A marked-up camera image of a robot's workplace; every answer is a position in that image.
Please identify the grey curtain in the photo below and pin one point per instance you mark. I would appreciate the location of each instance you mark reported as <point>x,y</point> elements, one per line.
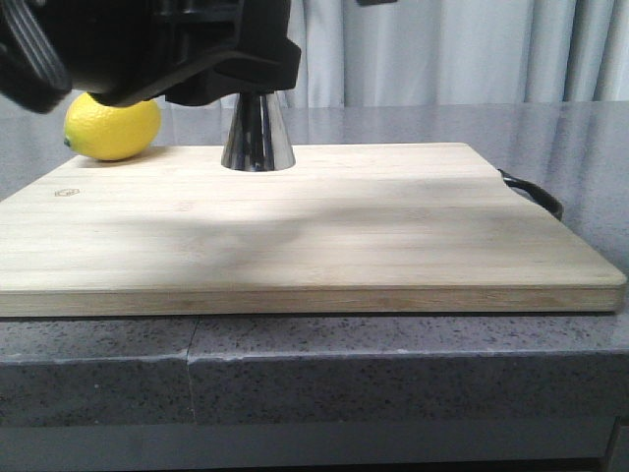
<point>410,53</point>

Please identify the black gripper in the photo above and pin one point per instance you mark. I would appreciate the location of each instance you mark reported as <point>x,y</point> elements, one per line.
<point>123,52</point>

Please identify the light wooden cutting board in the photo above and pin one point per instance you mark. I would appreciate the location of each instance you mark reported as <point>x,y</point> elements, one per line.
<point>349,229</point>

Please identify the shiny steel jigger cup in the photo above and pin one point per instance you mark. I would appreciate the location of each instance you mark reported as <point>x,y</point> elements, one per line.
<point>257,139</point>

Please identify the yellow lemon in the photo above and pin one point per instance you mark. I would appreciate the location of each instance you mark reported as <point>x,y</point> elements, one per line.
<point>110,133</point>

